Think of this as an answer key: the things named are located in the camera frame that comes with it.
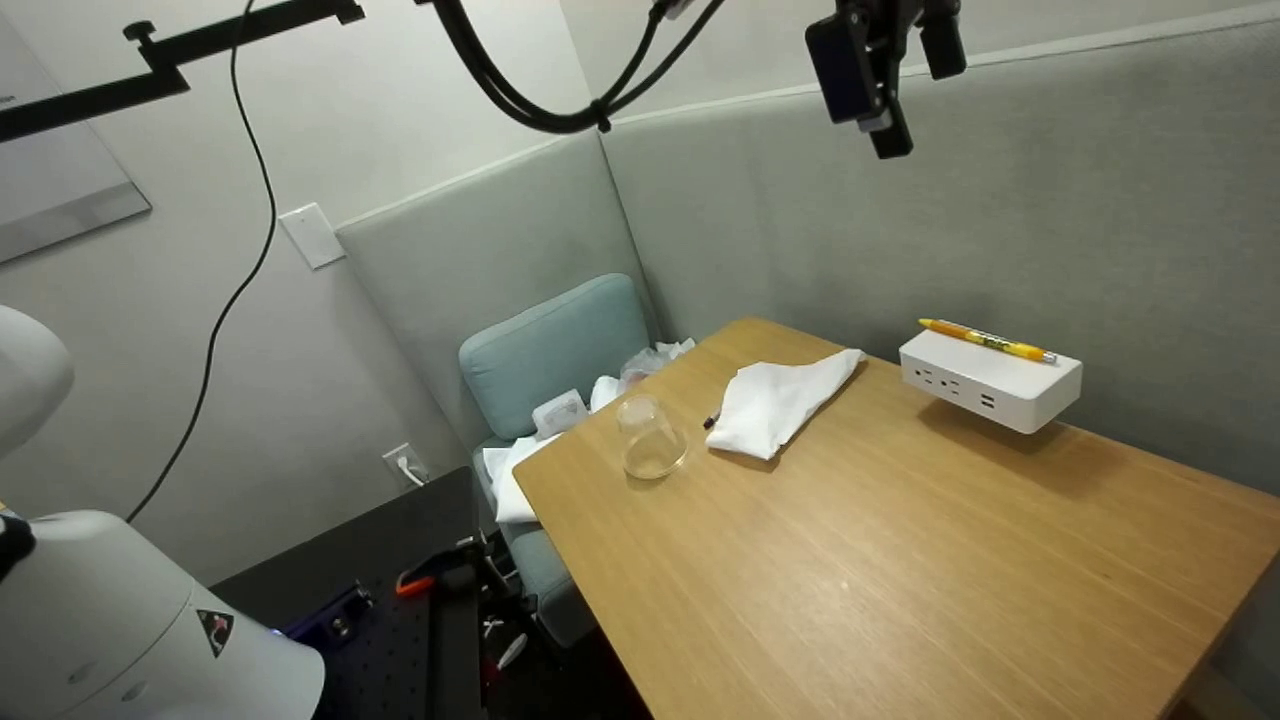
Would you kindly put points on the black stand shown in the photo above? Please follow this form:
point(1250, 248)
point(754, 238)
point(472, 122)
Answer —
point(90, 95)

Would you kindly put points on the clear plastic cup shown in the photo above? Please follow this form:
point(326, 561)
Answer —
point(652, 440)

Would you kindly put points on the black clamp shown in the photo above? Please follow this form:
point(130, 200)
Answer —
point(335, 615)

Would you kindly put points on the whiteboard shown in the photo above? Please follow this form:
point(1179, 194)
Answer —
point(55, 180)

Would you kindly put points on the white router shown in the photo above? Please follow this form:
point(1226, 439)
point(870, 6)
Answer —
point(990, 385)

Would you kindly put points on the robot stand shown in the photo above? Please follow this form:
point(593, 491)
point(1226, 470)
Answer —
point(400, 560)

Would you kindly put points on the white cloth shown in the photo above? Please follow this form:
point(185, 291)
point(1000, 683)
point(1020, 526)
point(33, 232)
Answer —
point(770, 405)

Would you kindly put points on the light blue cushioned chair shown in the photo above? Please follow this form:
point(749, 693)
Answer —
point(550, 350)

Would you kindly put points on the yellow marker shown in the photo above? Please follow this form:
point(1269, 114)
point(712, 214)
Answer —
point(985, 340)

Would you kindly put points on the heap of white plastic bags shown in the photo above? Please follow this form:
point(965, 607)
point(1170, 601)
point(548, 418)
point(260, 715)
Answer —
point(510, 480)

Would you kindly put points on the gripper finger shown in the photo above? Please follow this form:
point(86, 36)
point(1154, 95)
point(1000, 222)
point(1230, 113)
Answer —
point(943, 40)
point(845, 70)

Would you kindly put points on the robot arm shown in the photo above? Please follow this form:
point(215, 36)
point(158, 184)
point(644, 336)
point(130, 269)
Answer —
point(110, 610)

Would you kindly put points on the white wall socket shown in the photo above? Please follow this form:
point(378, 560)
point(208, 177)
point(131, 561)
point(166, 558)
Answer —
point(405, 465)

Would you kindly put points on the white switch plate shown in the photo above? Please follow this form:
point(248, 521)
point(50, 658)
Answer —
point(313, 236)

